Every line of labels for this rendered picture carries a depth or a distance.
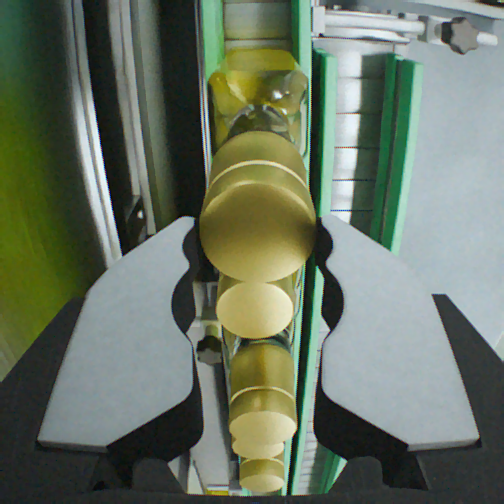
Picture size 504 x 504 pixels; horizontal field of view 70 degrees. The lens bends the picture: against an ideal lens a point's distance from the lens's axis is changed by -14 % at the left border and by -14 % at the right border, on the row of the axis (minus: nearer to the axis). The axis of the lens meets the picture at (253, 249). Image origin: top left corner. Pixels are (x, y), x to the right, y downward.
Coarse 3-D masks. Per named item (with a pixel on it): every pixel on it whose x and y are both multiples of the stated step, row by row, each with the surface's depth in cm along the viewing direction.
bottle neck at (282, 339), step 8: (288, 328) 24; (240, 336) 23; (272, 336) 22; (280, 336) 23; (288, 336) 24; (240, 344) 23; (248, 344) 22; (272, 344) 22; (280, 344) 22; (288, 344) 23
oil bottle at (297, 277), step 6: (300, 270) 27; (294, 276) 26; (300, 276) 27; (294, 282) 26; (300, 282) 27; (294, 288) 26; (300, 288) 27; (294, 294) 27; (300, 294) 28; (294, 300) 27; (300, 300) 28; (294, 306) 27; (300, 306) 29; (294, 312) 27; (294, 318) 28
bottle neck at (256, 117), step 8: (256, 104) 19; (264, 104) 19; (240, 112) 19; (248, 112) 18; (256, 112) 18; (264, 112) 18; (272, 112) 19; (232, 120) 20; (240, 120) 18; (248, 120) 17; (256, 120) 17; (264, 120) 17; (272, 120) 17; (280, 120) 18; (232, 128) 18; (240, 128) 17; (248, 128) 16; (256, 128) 16; (264, 128) 16; (272, 128) 16; (280, 128) 17; (232, 136) 16; (288, 136) 17
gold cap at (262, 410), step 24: (240, 360) 21; (264, 360) 21; (288, 360) 21; (240, 384) 20; (264, 384) 19; (288, 384) 20; (240, 408) 19; (264, 408) 18; (288, 408) 19; (240, 432) 19; (264, 432) 19; (288, 432) 19
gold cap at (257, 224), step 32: (224, 160) 13; (256, 160) 12; (288, 160) 13; (224, 192) 11; (256, 192) 11; (288, 192) 11; (224, 224) 11; (256, 224) 11; (288, 224) 11; (224, 256) 12; (256, 256) 12; (288, 256) 12
